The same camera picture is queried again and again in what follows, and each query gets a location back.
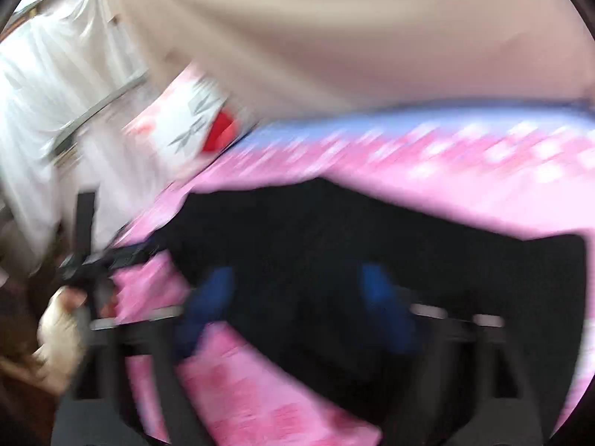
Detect black pants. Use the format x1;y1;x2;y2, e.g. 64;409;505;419
151;178;588;433

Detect left hand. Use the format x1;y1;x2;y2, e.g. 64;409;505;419
33;286;89;392

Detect cat face cushion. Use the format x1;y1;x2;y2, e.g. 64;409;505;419
124;62;234;180

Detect silver satin curtain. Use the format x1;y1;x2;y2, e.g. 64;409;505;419
1;0;168;271

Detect pink rose bedsheet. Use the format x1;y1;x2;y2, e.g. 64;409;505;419
111;101;595;446

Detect beige headboard cover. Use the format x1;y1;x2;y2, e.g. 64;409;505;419
110;0;594;119

